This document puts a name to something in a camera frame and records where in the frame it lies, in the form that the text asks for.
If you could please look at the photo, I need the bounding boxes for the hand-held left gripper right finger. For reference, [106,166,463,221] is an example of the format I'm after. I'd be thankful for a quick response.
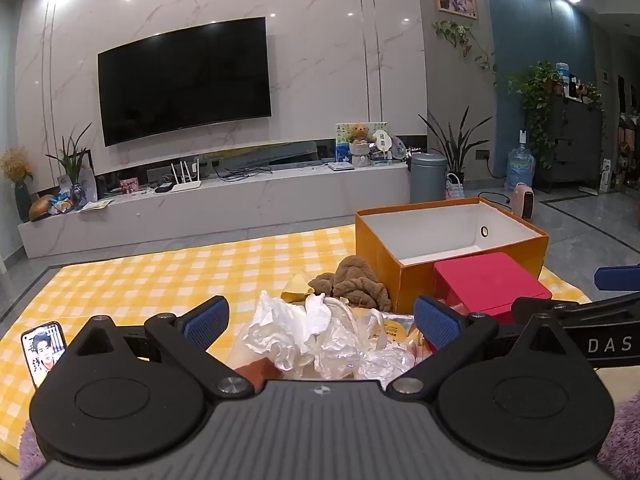
[385,295,586,395]

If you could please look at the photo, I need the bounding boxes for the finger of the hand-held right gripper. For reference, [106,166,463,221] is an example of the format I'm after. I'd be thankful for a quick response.
[512,292,640,323]
[594,266,640,292]

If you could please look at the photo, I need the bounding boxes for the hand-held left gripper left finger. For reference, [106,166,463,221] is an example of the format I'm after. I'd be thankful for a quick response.
[65,296,255,397]

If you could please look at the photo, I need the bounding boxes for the clear snack packet yellow label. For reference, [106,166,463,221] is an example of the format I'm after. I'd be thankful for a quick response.
[356,309,418,353]

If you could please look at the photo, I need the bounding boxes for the red box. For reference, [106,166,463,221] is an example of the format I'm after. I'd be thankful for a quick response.
[432,252,553,326]

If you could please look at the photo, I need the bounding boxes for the white plastic bag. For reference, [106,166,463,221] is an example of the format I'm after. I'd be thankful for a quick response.
[244,290,333,372]

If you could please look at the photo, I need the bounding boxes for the clear plastic bag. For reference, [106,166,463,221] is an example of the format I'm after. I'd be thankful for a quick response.
[312,310,417,386]

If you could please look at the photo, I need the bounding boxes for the orange cardboard box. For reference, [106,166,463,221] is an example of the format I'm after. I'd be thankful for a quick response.
[355,197,550,313]

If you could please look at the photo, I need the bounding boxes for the yellow checkered blanket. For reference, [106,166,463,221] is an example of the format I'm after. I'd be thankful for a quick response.
[0,225,596,461]

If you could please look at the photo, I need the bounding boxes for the brown knitted scarf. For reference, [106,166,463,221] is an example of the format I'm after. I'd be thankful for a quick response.
[308,255,394,312]

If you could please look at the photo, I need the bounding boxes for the purple fluffy rug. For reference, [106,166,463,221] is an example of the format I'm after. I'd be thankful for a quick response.
[17,392,640,476]

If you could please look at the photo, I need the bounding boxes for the yellow cloth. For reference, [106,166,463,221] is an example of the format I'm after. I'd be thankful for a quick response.
[281,270,321,304]

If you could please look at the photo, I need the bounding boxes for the white marble television cabinet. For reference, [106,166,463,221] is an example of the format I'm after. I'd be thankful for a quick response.
[17,162,427,260]

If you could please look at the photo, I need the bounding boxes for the pink space heater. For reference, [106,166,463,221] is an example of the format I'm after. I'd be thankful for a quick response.
[510,182,535,220]

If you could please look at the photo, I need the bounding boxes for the small patterned gift bag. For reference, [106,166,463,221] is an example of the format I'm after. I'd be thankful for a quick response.
[444,172,466,201]

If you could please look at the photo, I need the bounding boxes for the dark grey drawer cabinet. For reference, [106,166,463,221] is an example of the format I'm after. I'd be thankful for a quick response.
[542,94,604,194]

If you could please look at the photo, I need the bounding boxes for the white router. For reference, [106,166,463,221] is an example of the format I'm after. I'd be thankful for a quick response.
[165,158,202,193]

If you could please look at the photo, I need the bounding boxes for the blue water jug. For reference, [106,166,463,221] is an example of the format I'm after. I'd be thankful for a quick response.
[507,146,536,192]

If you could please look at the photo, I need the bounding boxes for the grey trash can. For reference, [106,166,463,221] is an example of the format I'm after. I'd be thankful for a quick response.
[409,151,448,205]

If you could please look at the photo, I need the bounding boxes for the smartphone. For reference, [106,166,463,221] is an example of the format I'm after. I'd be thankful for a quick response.
[21,321,68,390]

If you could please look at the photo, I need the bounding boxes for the long-leaved potted plant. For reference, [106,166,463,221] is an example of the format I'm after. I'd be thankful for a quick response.
[419,107,494,186]

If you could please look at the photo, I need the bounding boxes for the brown teddy bear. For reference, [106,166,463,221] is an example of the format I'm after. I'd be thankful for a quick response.
[348,123,377,167]

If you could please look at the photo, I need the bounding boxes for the bushy green potted plant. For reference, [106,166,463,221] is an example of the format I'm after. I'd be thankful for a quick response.
[509,61,565,170]

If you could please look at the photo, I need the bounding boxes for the brown gourd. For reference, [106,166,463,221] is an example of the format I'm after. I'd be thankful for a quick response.
[28,193,56,222]

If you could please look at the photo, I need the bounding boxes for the printed picture board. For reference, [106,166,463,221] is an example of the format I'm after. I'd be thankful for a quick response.
[334,121,390,163]

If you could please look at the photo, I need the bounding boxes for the green plant in glass vase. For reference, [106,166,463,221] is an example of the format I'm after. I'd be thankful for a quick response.
[45,122,96,207]

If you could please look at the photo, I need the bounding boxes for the dried yellow flowers in vase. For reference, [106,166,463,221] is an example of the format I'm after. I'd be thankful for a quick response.
[0,147,34,224]

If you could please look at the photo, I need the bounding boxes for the hanging vine plant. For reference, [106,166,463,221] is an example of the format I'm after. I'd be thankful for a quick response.
[432,20,499,86]

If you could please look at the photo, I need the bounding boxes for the black cables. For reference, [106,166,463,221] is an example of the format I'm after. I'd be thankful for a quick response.
[216,164,275,181]

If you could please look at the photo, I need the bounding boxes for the black wall television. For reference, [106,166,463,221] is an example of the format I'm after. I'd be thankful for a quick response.
[97,16,273,147]

